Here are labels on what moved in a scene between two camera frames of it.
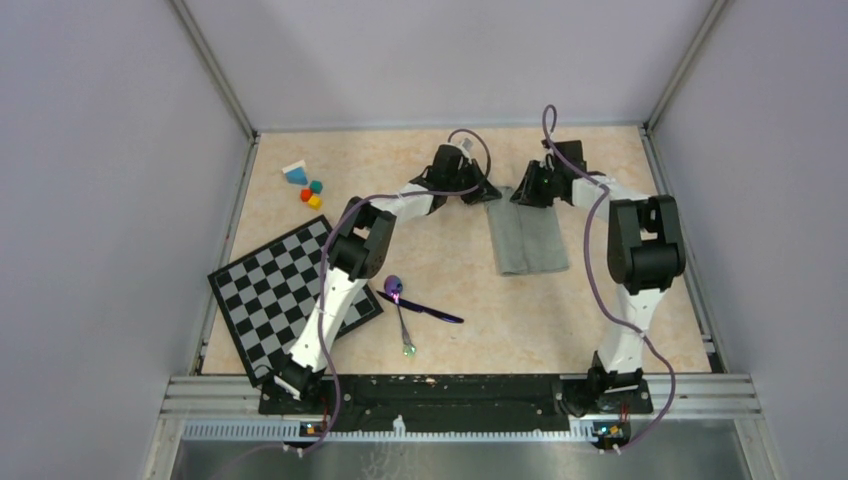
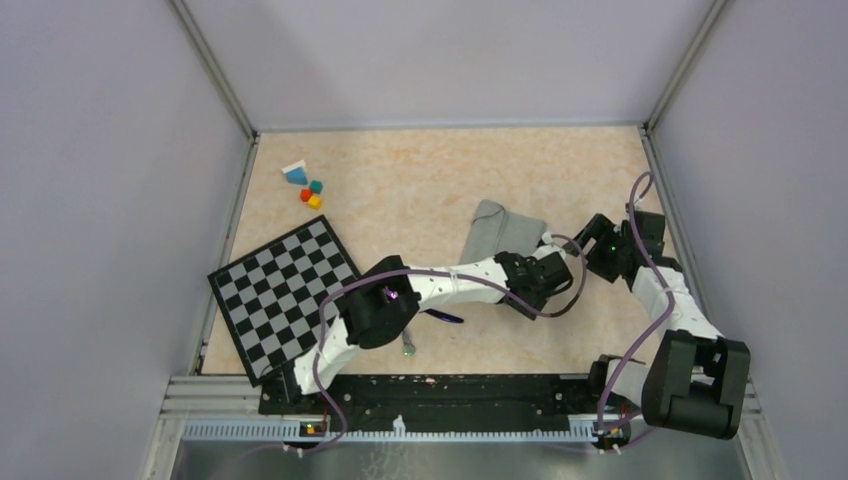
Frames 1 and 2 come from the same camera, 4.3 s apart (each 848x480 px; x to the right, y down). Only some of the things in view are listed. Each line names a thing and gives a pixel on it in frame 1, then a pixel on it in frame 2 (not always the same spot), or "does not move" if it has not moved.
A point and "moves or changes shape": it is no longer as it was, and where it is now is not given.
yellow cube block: (315, 203) does not move
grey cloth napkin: (527, 239) moves or changes shape
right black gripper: (526, 194) to (601, 229)
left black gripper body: (464, 177) to (540, 297)
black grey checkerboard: (267, 297) does not move
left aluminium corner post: (196, 35) does not move
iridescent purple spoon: (394, 286) does not move
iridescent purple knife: (446, 318) does not move
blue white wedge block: (296, 173) does not move
